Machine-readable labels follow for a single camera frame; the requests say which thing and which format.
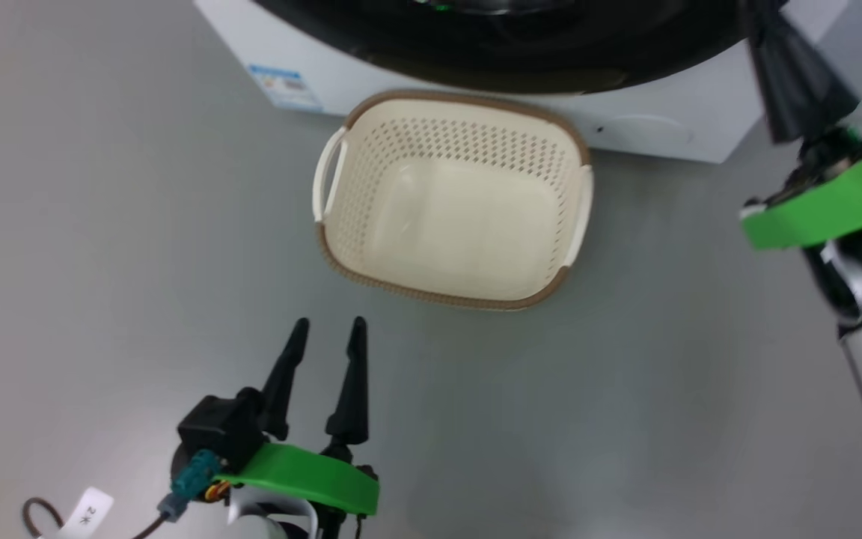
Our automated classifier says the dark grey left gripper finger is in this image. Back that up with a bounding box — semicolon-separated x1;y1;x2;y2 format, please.
325;316;370;447
260;317;311;442

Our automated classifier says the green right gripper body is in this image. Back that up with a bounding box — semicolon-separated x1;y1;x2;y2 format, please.
742;112;862;251

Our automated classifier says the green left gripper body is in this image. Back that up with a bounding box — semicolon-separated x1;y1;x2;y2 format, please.
214;442;381;517

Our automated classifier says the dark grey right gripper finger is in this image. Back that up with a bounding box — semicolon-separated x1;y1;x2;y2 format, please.
745;0;813;144
768;0;858;124

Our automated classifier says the black round washing machine door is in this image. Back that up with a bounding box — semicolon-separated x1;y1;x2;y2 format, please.
251;0;757;95

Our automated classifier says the white washing machine body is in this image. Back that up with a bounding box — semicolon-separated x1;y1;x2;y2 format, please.
193;0;851;164

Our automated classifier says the cream plastic laundry basket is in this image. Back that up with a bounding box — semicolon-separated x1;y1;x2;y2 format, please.
312;89;595;311

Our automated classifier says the blue white energy label sticker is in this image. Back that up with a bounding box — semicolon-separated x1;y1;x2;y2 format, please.
246;64;323;115

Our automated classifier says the teal left camera connector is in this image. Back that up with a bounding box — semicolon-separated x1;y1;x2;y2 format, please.
156;449;222;521

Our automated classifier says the white paper cable tag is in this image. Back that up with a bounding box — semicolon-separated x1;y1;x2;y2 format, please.
42;487;115;539

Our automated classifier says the thin black left camera cable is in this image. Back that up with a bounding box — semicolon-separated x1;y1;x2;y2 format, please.
23;498;177;539

